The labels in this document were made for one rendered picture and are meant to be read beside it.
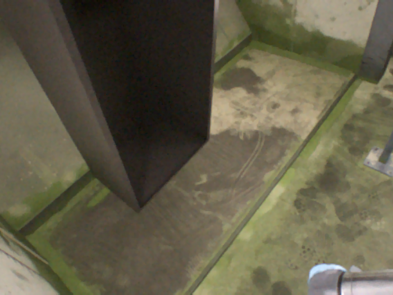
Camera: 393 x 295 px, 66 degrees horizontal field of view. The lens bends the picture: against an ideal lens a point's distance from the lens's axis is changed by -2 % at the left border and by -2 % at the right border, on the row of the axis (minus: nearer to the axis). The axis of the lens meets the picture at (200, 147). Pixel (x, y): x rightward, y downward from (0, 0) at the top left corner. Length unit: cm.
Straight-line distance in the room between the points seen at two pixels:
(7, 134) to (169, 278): 136
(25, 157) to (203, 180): 120
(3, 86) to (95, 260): 124
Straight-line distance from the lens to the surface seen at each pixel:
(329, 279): 81
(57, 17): 76
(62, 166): 233
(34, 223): 238
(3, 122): 230
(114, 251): 209
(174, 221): 205
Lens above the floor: 182
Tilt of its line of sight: 48 degrees down
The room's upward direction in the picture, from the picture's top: 12 degrees counter-clockwise
